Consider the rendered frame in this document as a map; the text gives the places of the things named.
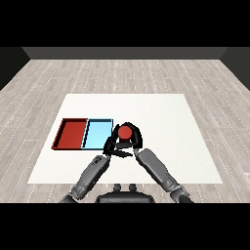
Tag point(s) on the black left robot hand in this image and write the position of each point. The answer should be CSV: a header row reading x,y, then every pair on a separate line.
x,y
110,145

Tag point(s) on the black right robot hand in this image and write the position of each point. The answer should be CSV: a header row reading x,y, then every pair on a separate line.
x,y
137,137

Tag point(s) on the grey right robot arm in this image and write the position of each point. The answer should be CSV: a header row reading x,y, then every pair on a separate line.
x,y
159,172

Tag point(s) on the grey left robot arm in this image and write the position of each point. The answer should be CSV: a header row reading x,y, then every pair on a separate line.
x,y
91,175

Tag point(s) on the small red can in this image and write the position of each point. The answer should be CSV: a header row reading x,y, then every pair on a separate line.
x,y
124,133

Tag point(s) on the shallow light blue open box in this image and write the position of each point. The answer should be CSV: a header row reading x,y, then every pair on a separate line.
x,y
97,134

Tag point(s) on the shallow red open box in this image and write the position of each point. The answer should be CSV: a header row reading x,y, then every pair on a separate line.
x,y
70,134

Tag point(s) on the dark grey robot body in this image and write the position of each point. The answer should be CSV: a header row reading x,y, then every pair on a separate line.
x,y
125,196

